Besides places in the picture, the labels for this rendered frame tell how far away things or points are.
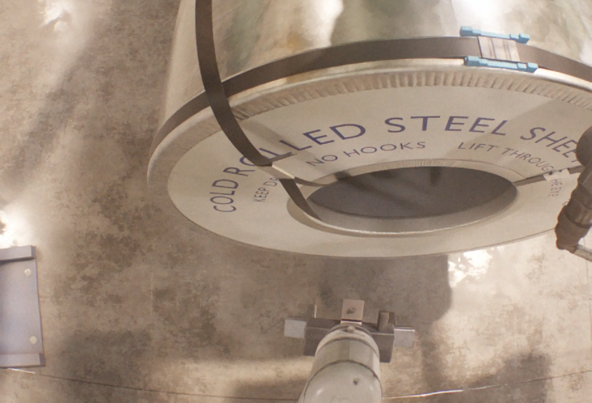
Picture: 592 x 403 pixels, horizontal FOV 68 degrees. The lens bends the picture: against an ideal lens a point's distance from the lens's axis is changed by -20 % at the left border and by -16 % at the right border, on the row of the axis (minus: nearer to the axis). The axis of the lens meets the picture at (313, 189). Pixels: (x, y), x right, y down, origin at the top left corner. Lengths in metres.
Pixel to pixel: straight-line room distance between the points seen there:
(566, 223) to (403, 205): 0.76
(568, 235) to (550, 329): 1.40
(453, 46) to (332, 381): 0.43
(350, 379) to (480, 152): 0.52
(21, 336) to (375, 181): 1.50
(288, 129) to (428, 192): 0.74
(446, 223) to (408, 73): 0.82
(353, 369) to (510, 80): 0.42
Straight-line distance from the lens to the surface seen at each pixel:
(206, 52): 0.76
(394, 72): 0.66
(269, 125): 0.80
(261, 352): 1.89
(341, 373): 0.56
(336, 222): 1.36
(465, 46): 0.68
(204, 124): 0.80
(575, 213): 0.79
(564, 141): 0.94
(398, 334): 0.81
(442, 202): 1.46
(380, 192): 1.47
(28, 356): 2.09
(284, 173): 0.83
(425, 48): 0.67
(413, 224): 1.45
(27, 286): 2.15
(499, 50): 0.69
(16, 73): 2.62
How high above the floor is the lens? 1.89
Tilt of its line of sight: 70 degrees down
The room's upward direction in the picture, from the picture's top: 11 degrees clockwise
